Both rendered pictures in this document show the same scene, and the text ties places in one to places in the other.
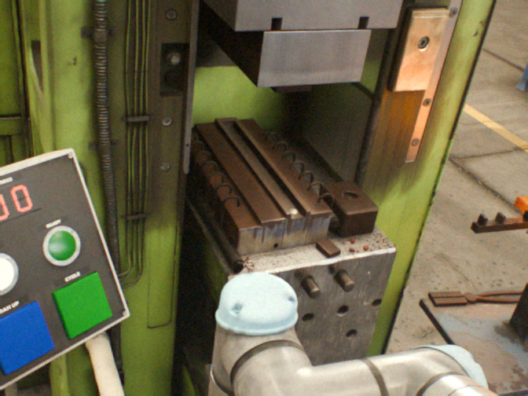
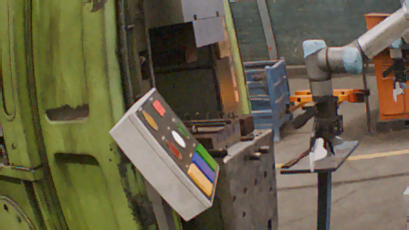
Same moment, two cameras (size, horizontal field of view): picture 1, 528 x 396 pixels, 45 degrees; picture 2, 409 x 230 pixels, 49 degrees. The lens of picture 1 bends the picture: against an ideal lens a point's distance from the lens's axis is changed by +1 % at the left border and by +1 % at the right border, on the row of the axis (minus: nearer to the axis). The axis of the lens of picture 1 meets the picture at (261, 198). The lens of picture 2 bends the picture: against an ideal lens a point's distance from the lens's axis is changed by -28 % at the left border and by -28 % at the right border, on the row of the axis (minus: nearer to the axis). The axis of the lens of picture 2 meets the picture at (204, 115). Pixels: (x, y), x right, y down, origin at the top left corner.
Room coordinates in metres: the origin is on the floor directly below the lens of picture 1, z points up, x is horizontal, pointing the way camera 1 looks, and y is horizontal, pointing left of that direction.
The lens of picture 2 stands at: (-0.63, 1.06, 1.41)
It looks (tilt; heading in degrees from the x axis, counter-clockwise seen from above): 11 degrees down; 328
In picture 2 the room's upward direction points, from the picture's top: 9 degrees counter-clockwise
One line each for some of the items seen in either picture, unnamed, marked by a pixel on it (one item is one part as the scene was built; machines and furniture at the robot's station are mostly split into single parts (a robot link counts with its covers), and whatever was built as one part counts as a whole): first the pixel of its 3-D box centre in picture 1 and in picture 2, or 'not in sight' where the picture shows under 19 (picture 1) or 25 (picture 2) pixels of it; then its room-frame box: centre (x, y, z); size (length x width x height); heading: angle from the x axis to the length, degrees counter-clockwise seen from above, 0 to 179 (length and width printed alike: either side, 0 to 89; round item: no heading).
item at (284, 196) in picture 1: (258, 162); (174, 125); (1.23, 0.02, 0.99); 0.42 x 0.05 x 0.01; 27
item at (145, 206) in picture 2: not in sight; (147, 213); (0.97, 0.33, 0.80); 0.06 x 0.03 x 0.14; 117
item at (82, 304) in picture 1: (82, 304); (204, 159); (0.70, 0.24, 1.01); 0.07 x 0.05 x 0.07; 142
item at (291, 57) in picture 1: (265, 17); (158, 37); (1.21, 0.04, 1.32); 0.42 x 0.20 x 0.10; 27
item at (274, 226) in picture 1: (246, 177); (173, 137); (1.21, 0.04, 0.96); 0.42 x 0.20 x 0.09; 27
